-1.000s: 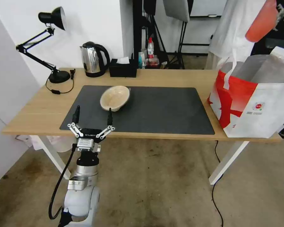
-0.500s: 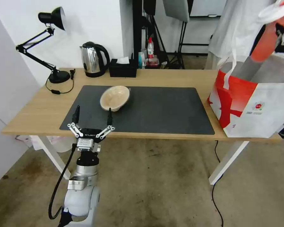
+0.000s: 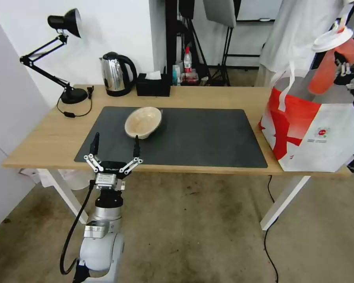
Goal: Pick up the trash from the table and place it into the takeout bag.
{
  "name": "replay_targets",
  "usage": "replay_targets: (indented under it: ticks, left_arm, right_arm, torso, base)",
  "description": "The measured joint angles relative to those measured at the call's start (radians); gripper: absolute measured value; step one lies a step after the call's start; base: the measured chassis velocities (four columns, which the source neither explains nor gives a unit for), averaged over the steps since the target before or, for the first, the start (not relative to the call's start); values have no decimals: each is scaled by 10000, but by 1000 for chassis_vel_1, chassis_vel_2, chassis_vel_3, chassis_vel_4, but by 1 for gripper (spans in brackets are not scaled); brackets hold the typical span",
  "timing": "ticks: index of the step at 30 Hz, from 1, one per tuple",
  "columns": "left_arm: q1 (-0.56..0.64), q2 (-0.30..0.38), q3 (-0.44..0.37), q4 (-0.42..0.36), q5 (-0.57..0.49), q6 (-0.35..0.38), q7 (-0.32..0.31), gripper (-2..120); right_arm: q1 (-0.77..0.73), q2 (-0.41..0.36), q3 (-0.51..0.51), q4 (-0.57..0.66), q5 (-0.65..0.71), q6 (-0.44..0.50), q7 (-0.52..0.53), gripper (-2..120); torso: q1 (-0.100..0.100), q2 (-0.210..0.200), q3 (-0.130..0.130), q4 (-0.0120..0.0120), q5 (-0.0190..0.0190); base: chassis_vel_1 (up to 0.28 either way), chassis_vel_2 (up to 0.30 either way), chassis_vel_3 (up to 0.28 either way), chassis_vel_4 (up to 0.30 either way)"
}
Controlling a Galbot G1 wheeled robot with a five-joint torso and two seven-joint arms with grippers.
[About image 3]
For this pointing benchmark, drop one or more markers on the steel electric kettle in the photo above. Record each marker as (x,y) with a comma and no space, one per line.
(113,73)

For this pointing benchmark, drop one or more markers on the black desk lamp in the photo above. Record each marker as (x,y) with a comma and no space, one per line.
(73,94)

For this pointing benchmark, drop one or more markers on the black metal rack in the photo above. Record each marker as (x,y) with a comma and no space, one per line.
(172,35)

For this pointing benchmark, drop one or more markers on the beige paper bowl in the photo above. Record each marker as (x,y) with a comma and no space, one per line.
(141,122)

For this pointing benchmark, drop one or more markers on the black desk mat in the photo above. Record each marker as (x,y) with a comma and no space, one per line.
(194,138)

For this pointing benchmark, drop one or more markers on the white papers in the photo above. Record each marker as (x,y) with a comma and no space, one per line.
(32,175)

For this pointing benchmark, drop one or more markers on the red cup with white lid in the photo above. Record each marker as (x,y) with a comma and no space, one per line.
(324,70)

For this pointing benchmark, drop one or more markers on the white waste bin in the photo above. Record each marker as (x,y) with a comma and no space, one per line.
(76,178)

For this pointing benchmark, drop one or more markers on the black tissue box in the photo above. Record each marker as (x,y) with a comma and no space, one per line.
(153,87)

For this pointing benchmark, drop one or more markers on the clear plastic food container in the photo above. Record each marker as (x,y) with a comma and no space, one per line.
(190,79)

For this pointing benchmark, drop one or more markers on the red and white takeout bag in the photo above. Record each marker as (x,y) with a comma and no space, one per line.
(327,132)

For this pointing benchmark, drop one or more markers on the grey softbox panel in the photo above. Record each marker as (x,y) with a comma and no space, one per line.
(221,10)

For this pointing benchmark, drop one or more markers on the white table leg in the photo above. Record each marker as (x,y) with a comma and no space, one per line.
(68,197)
(283,203)

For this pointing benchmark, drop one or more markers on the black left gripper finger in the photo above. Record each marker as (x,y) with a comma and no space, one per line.
(137,149)
(95,147)

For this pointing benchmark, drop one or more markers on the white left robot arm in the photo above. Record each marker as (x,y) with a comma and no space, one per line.
(101,250)

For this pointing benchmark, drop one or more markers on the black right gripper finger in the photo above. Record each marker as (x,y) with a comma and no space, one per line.
(343,80)
(345,67)

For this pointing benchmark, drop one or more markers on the person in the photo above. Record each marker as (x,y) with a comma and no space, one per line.
(286,29)

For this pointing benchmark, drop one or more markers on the white cabinet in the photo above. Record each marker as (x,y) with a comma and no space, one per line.
(9,118)

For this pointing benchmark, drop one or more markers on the red capped plastic bottle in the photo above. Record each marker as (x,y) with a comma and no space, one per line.
(188,60)

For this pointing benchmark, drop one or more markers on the black light stand tripod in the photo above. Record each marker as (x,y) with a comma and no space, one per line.
(227,56)

